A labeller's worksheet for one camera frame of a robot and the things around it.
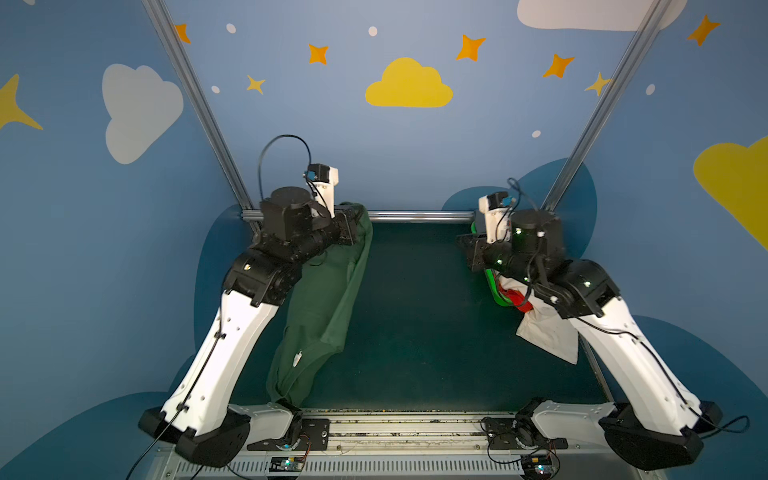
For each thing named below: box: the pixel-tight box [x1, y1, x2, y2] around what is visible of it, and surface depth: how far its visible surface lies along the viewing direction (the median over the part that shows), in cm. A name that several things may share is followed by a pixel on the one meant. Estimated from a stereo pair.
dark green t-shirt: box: [267, 203, 373, 406], surface depth 61 cm
